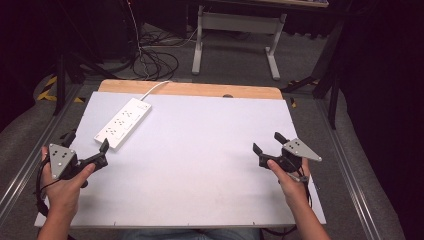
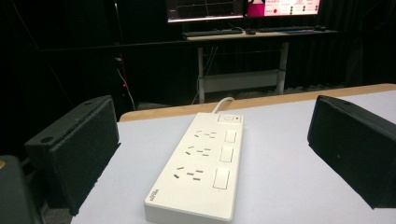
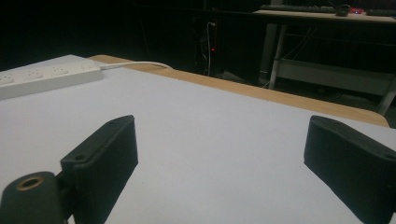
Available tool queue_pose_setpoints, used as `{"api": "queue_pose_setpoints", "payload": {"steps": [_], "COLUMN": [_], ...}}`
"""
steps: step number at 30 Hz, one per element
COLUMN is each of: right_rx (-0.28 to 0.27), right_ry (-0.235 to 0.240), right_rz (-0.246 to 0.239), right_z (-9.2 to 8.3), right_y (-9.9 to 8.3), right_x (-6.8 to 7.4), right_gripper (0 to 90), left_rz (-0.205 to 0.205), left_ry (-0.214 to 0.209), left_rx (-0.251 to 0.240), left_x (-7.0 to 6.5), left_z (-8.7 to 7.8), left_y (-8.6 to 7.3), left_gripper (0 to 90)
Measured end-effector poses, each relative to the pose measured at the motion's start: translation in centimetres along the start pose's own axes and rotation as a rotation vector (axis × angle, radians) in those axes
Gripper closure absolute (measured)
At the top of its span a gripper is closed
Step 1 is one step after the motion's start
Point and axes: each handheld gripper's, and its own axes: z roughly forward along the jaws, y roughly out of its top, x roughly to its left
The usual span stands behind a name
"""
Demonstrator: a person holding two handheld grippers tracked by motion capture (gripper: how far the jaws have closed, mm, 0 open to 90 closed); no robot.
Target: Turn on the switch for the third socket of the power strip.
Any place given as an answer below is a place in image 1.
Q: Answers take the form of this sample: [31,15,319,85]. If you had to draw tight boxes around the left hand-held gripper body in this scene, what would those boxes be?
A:
[48,143,110,182]

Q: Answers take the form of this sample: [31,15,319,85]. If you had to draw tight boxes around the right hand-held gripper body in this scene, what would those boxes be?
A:
[258,137,323,174]

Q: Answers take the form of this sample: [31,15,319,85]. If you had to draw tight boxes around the person's left hand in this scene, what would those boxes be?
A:
[41,146,97,217]

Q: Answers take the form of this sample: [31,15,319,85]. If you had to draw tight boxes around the person's right hand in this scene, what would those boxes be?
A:
[266,158,312,208]

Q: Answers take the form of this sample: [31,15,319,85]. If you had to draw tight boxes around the white power strip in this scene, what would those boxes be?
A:
[93,97,153,150]

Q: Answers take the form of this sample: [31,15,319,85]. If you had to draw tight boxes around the yellow black floor tape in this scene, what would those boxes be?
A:
[35,75,85,104]

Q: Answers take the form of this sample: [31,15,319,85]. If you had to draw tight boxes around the black metal stand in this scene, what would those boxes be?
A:
[282,19,346,130]
[53,51,118,116]

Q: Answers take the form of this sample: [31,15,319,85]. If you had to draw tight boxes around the white table board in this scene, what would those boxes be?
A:
[34,91,327,230]

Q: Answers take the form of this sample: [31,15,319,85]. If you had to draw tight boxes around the aluminium rail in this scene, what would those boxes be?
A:
[0,83,84,219]
[314,98,382,240]

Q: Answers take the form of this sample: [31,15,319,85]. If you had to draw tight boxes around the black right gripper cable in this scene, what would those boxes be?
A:
[261,165,314,238]

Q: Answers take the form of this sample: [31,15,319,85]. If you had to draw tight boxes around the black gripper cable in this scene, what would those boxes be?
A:
[35,155,60,218]
[261,165,314,238]

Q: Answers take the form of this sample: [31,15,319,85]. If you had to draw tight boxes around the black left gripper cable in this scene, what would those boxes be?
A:
[35,155,60,218]

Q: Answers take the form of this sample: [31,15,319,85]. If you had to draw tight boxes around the white power strip cable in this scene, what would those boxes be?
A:
[139,80,173,102]

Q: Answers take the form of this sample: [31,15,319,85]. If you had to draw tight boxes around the black floor cables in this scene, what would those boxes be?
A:
[131,29,198,82]

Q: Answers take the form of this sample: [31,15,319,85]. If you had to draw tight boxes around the white metal desk frame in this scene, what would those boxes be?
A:
[191,4,288,82]

